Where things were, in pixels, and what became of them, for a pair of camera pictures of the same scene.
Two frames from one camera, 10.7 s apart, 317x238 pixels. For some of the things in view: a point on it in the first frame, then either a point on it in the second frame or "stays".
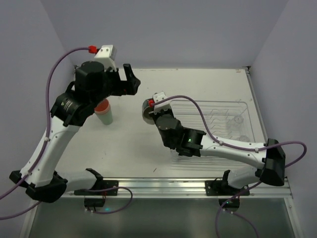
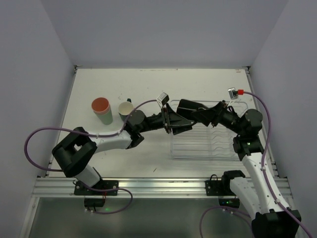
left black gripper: x=121 y=81 → x=167 y=120
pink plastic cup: x=102 y=107 stays
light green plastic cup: x=107 y=118 stays
